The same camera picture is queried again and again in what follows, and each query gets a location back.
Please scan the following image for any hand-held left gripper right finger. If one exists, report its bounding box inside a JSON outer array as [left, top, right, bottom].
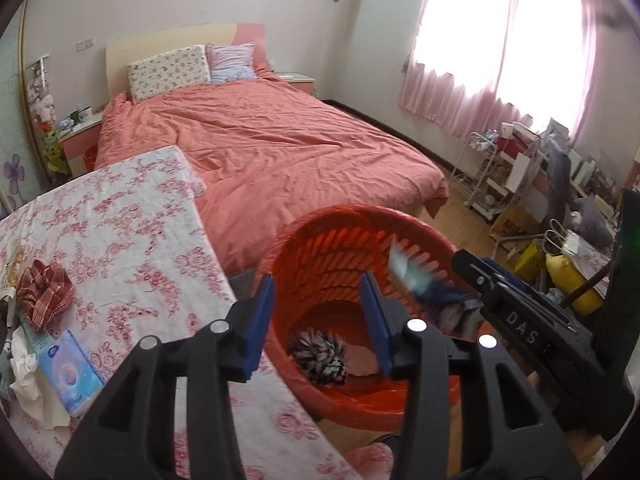
[[359, 271, 585, 480]]

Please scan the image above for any pink nightstand with mugs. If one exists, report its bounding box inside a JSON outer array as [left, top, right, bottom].
[[58, 109, 104, 179]]

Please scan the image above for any yellow box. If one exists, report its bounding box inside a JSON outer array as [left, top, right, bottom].
[[506, 241, 544, 282]]

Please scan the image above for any orange bed blanket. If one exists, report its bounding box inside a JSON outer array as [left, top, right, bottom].
[[94, 71, 449, 277]]

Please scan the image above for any white paper bag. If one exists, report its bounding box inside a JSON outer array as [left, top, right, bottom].
[[544, 216, 612, 267]]

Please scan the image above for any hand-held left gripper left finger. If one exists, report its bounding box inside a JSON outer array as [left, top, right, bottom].
[[54, 273, 277, 480]]

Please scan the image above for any blue tissue pack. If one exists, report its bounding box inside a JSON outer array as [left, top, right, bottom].
[[36, 329, 104, 417]]

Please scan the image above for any white wire rack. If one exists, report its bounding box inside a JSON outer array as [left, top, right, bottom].
[[449, 130, 502, 222]]

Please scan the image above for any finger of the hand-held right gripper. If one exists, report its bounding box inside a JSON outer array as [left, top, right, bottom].
[[451, 249, 502, 307], [481, 257, 576, 328]]

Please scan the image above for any dark office chair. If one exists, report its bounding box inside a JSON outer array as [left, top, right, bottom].
[[544, 150, 622, 262]]

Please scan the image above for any beige pink headboard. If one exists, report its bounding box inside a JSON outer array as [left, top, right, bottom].
[[104, 22, 267, 107]]

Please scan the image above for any clear tube of plush toys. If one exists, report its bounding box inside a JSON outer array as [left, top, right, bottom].
[[22, 54, 70, 177]]

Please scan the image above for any cardboard box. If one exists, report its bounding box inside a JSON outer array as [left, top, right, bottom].
[[489, 204, 532, 247]]

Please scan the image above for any flower print wardrobe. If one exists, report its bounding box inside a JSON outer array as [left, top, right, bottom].
[[0, 10, 51, 222]]

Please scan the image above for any pink striped pillow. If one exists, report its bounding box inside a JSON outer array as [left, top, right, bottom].
[[206, 43, 256, 84]]

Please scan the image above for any white paper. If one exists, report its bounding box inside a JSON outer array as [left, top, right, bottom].
[[9, 329, 72, 429]]

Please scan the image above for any yellow bag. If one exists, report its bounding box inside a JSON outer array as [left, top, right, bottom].
[[545, 252, 604, 314]]

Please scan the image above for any floral print pillow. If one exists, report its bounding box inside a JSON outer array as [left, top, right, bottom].
[[127, 44, 212, 104]]

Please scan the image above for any orange plastic laundry basket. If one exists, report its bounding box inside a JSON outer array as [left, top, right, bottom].
[[261, 203, 469, 432]]

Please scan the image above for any red plaid cloth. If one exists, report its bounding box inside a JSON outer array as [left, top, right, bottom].
[[16, 259, 77, 332]]

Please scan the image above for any pink curtain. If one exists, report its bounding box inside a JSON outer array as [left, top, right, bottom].
[[397, 0, 599, 147]]

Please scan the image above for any pink crumpled item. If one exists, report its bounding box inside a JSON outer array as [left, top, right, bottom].
[[345, 342, 385, 379]]

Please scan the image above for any grey blue wrapper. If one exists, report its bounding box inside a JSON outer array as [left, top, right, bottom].
[[427, 285, 482, 342]]

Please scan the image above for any pink bare nightstand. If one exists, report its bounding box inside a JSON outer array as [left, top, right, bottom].
[[276, 72, 317, 97]]

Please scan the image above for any black white striped fluffy item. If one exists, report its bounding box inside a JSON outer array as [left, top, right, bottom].
[[289, 326, 352, 387]]

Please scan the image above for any blue white snack wrapper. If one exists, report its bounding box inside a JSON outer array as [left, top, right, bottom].
[[386, 234, 437, 297]]

